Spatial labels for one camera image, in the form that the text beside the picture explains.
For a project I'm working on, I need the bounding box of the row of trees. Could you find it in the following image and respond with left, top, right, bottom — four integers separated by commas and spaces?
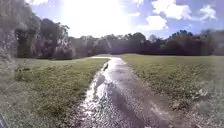
0, 0, 224, 61

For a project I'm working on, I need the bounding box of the grass field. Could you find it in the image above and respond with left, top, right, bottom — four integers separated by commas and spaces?
118, 53, 224, 128

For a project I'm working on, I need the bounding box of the grey gravel path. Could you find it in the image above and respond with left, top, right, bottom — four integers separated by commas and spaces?
66, 56, 201, 128

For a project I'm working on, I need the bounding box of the grass verge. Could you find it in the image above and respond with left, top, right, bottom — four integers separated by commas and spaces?
0, 57, 111, 128

